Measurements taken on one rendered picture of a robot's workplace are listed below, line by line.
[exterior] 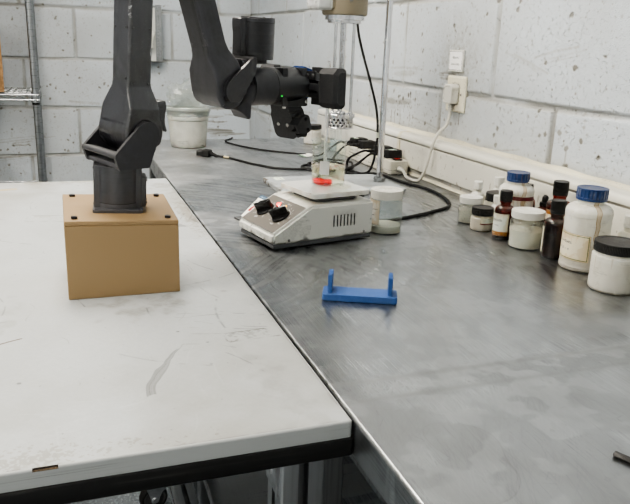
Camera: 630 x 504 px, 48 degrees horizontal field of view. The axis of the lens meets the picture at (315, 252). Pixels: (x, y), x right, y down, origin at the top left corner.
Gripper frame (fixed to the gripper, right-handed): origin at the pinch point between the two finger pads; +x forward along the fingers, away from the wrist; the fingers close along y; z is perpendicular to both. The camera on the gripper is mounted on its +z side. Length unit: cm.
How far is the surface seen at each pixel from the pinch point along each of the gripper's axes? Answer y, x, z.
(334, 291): 24.5, -21.2, 25.2
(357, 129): -63, 80, 19
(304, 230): 4.3, -7.5, 23.2
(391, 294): 30.8, -16.8, 24.9
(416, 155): -26, 63, 21
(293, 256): 6.9, -12.3, 26.2
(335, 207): 5.7, -1.7, 19.8
